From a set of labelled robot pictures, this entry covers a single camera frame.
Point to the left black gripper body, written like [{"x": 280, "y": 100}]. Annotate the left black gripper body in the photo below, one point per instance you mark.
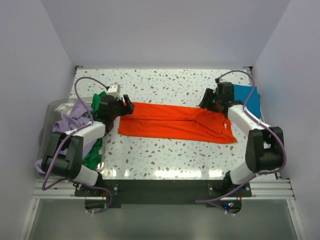
[{"x": 119, "y": 109}]

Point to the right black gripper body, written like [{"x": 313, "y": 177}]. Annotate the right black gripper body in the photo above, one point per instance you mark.
[{"x": 219, "y": 100}]

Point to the orange t shirt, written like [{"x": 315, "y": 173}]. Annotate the orange t shirt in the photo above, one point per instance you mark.
[{"x": 176, "y": 122}]

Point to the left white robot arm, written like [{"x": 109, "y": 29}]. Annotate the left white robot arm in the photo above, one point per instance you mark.
[{"x": 63, "y": 157}]

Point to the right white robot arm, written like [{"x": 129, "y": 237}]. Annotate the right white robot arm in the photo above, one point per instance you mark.
[{"x": 265, "y": 151}]

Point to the lavender t shirt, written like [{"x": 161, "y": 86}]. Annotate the lavender t shirt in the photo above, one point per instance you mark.
[{"x": 62, "y": 123}]

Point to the white t shirt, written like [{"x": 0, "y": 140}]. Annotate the white t shirt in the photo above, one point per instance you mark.
[{"x": 64, "y": 108}]

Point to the green t shirt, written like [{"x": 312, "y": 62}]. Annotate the green t shirt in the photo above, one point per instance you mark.
[{"x": 93, "y": 156}]

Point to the clear plastic bin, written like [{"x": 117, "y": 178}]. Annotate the clear plastic bin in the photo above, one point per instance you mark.
[{"x": 40, "y": 176}]

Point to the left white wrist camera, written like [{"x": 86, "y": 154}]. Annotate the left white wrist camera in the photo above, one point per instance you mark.
[{"x": 114, "y": 90}]

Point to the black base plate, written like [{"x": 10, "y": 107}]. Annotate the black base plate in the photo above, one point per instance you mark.
[{"x": 114, "y": 193}]

